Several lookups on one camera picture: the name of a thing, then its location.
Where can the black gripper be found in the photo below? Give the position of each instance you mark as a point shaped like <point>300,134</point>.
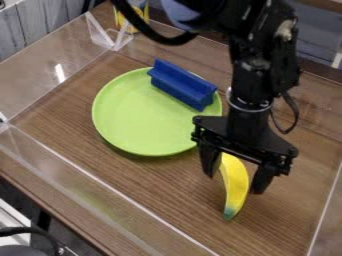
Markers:
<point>268,150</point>

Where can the yellow toy banana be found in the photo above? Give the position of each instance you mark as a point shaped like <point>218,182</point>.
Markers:
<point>236,180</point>

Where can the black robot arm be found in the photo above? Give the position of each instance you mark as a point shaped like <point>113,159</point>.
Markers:
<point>261,28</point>

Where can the green plate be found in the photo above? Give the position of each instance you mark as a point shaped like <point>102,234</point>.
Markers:
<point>143,121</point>

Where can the blue plastic block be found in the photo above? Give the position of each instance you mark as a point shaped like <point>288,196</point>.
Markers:
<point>184,85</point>

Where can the clear acrylic barrier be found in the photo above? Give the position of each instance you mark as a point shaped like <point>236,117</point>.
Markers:
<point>154,206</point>

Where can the yellow labelled can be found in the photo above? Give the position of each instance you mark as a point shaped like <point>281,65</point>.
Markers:
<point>131,15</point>

